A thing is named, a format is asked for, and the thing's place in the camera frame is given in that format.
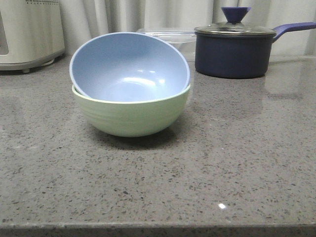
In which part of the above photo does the light green bowl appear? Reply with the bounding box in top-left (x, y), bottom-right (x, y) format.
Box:
top-left (72, 85), bottom-right (191, 137)

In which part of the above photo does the light blue bowl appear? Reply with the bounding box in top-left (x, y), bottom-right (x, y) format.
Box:
top-left (69, 32), bottom-right (190, 102)

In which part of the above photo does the clear plastic storage container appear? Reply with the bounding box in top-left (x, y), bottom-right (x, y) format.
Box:
top-left (137, 28), bottom-right (196, 62)

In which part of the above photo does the dark blue saucepan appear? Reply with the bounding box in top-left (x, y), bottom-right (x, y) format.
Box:
top-left (195, 22), bottom-right (316, 79)

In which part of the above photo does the grey white curtain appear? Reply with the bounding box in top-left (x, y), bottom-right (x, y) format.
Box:
top-left (60, 0), bottom-right (316, 54)

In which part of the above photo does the glass lid with blue knob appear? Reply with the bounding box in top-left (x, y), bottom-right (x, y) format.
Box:
top-left (195, 7), bottom-right (276, 36)

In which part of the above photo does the white kitchen appliance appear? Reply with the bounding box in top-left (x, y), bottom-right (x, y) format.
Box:
top-left (0, 0), bottom-right (65, 72)

